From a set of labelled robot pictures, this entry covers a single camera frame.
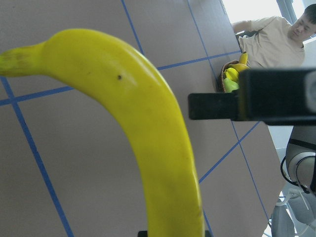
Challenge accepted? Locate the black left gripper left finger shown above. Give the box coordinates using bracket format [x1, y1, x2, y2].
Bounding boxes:
[137, 230, 214, 237]

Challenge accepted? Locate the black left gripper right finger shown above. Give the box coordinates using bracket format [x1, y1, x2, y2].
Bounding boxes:
[188, 70, 316, 125]

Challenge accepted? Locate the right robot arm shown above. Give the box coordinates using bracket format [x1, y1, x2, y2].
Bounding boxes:
[280, 125, 316, 195]

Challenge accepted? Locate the brown wicker basket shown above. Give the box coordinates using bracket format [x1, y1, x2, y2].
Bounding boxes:
[218, 60, 239, 92]

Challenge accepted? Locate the green pear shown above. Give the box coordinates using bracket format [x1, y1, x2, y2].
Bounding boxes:
[223, 78, 239, 93]

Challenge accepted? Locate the person in beige shirt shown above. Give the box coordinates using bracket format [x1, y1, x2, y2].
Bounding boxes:
[232, 4, 316, 68]

